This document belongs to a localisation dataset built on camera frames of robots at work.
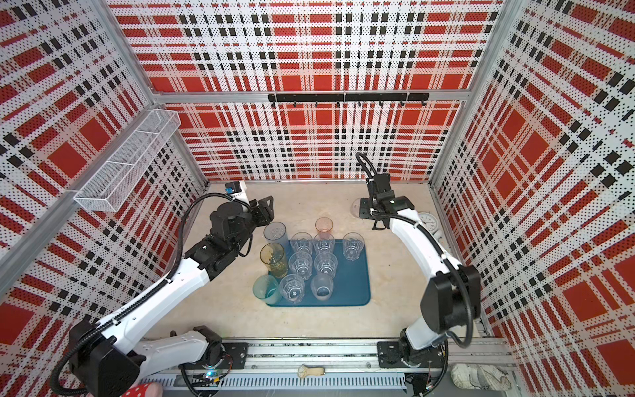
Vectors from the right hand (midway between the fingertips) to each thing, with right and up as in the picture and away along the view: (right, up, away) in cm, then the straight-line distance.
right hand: (371, 208), depth 85 cm
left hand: (-33, +3, -9) cm, 35 cm away
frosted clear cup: (-17, -28, +1) cm, 33 cm away
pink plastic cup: (-17, -7, +14) cm, 23 cm away
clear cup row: (-28, -29, +1) cm, 40 cm away
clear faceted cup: (-26, -14, +9) cm, 31 cm away
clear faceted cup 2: (-26, -22, +8) cm, 35 cm away
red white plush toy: (-61, -45, -25) cm, 80 cm away
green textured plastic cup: (-37, -28, +1) cm, 47 cm away
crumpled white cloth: (+27, -47, -18) cm, 57 cm away
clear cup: (-17, -14, +8) cm, 23 cm away
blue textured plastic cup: (-35, -10, +8) cm, 37 cm away
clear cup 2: (-16, -21, +5) cm, 27 cm away
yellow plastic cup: (-35, -17, -1) cm, 38 cm away
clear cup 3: (-6, -14, +10) cm, 19 cm away
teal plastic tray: (-6, -27, +5) cm, 29 cm away
